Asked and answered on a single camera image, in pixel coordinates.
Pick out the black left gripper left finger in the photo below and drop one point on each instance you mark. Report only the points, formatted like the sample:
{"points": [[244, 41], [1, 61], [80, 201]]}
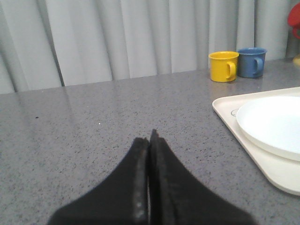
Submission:
{"points": [[120, 199]]}

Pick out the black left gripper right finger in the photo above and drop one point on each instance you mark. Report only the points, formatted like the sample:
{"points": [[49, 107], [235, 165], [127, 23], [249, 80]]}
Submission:
{"points": [[178, 198]]}

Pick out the white round plate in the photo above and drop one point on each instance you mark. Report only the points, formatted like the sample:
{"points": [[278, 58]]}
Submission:
{"points": [[273, 124]]}

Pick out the cream rabbit serving tray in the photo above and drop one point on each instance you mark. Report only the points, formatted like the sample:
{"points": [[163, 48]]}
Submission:
{"points": [[281, 172]]}

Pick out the yellow enamel mug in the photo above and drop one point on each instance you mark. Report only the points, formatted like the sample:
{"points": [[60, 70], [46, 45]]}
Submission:
{"points": [[223, 66]]}

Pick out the blue enamel mug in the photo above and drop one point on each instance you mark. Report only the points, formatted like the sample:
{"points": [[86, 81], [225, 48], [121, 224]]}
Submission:
{"points": [[251, 62]]}

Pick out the wooden mug tree stand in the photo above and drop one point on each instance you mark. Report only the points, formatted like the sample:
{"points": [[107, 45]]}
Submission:
{"points": [[296, 60]]}

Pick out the red enamel mug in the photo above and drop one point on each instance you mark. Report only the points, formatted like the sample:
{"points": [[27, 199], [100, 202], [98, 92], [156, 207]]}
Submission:
{"points": [[294, 20]]}

